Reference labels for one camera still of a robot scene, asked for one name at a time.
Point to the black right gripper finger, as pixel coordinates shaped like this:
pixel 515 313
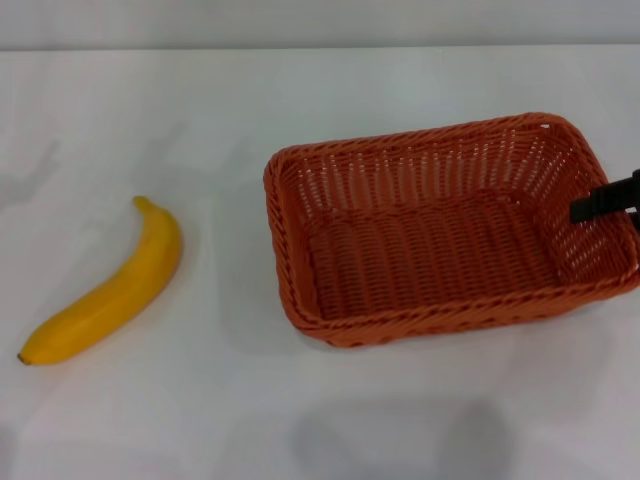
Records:
pixel 605 201
pixel 636 221

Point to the yellow banana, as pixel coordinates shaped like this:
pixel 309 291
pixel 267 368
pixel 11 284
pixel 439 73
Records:
pixel 125 285

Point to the orange woven plastic basket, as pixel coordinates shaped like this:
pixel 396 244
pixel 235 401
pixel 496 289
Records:
pixel 430 250

